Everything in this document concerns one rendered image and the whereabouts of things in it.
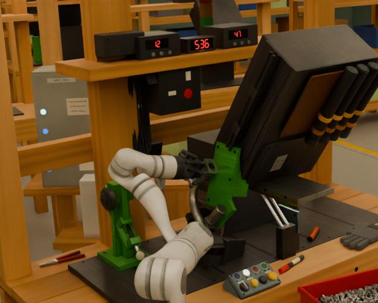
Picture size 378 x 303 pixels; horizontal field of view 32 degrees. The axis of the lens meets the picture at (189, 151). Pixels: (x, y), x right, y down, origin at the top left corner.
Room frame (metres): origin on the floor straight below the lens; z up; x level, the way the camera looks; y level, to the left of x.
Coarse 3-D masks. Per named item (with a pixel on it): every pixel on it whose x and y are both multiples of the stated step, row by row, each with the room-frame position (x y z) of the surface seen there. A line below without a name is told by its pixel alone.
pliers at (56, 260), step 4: (72, 252) 2.11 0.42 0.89; (76, 252) 2.12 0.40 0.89; (60, 256) 2.08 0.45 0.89; (64, 256) 2.09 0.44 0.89; (68, 256) 2.09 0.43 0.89; (72, 256) 2.08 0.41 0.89; (76, 256) 2.08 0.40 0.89; (80, 256) 2.08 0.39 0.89; (84, 256) 2.09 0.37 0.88; (52, 260) 2.05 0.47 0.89; (56, 260) 2.05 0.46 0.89; (60, 260) 2.05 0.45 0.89; (64, 260) 2.06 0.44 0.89; (68, 260) 2.07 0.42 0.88; (40, 264) 2.03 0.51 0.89; (44, 264) 2.03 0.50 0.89; (48, 264) 2.04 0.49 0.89; (52, 264) 2.05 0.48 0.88
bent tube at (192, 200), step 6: (204, 162) 2.05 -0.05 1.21; (210, 162) 2.05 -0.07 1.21; (204, 168) 2.05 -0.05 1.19; (210, 168) 2.03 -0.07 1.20; (216, 168) 2.05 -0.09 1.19; (198, 186) 2.08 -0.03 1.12; (192, 192) 2.07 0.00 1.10; (192, 198) 2.07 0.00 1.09; (192, 204) 2.06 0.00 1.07; (192, 210) 2.05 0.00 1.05; (198, 210) 2.04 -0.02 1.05; (198, 216) 2.02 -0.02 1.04; (204, 222) 2.01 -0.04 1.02
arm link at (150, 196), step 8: (144, 184) 1.81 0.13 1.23; (152, 184) 1.82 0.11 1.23; (136, 192) 1.80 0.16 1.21; (144, 192) 1.79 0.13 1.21; (152, 192) 1.79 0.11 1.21; (160, 192) 1.80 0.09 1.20; (144, 200) 1.79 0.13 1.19; (152, 200) 1.78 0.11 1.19; (160, 200) 1.78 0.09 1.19; (144, 208) 1.80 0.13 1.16; (152, 208) 1.77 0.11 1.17; (160, 208) 1.77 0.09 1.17; (152, 216) 1.77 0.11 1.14; (160, 216) 1.76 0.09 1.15; (168, 216) 1.78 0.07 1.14; (160, 224) 1.75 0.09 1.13; (168, 224) 1.76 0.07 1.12; (168, 232) 1.74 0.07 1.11; (168, 240) 1.72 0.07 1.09
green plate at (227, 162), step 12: (216, 144) 2.08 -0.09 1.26; (216, 156) 2.07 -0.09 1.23; (228, 156) 2.02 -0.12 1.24; (228, 168) 2.01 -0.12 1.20; (216, 180) 2.04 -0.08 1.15; (228, 180) 1.99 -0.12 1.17; (240, 180) 2.01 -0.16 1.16; (216, 192) 2.02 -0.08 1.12; (228, 192) 1.98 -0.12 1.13; (240, 192) 2.01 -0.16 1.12; (216, 204) 2.01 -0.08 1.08
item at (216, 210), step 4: (220, 204) 1.97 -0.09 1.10; (216, 208) 1.95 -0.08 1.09; (220, 208) 1.95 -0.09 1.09; (224, 208) 1.96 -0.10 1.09; (212, 212) 1.96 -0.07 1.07; (216, 212) 1.95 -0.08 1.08; (220, 212) 1.94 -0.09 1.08; (224, 212) 1.95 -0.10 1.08; (208, 216) 1.97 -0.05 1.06; (212, 216) 1.96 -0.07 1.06; (216, 216) 1.95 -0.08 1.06; (220, 216) 1.95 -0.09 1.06; (208, 220) 1.97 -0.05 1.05; (212, 220) 1.96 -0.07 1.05; (216, 220) 1.96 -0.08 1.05; (208, 224) 1.97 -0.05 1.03; (212, 224) 1.97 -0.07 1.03
